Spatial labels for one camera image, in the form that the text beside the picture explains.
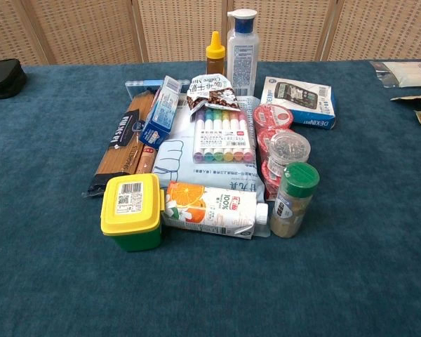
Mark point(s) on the honey bottle with yellow cap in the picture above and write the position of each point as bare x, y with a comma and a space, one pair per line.
215, 58

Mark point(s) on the woven folding screen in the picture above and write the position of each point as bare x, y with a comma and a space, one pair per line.
91, 31

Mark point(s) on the clear blue plastic box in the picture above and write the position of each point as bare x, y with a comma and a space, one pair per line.
144, 86

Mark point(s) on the orange juice carton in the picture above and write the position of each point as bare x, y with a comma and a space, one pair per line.
214, 214

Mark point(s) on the kraft paper packet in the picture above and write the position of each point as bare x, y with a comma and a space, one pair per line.
407, 98

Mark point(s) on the green container yellow lid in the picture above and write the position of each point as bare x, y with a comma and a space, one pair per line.
131, 214

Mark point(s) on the brown tube snack pack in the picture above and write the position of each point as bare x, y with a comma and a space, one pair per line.
146, 158

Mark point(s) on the silver white packet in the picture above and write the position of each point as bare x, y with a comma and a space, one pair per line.
407, 73

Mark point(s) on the coffee bean snack bag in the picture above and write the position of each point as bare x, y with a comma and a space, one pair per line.
214, 94

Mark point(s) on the black pouch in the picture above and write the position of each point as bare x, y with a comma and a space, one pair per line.
3, 79

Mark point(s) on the pastel highlighter marker pack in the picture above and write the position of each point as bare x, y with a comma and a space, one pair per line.
221, 138

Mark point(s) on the blue toothpaste box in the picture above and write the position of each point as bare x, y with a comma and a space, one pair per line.
161, 112

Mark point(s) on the red lidded cup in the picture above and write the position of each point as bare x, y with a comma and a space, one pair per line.
272, 116
265, 140
271, 179

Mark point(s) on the clear bottle with blue cap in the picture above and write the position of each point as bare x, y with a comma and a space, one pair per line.
242, 59

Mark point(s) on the clear jar of pins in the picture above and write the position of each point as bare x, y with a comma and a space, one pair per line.
287, 149

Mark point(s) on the spice jar with green lid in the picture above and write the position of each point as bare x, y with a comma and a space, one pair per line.
293, 203

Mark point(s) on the blue white calculator box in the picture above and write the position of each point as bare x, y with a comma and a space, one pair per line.
301, 98

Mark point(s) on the white blue plastic bag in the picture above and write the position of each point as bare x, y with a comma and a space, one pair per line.
177, 154

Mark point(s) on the spaghetti pack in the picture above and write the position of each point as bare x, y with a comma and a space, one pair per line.
121, 140

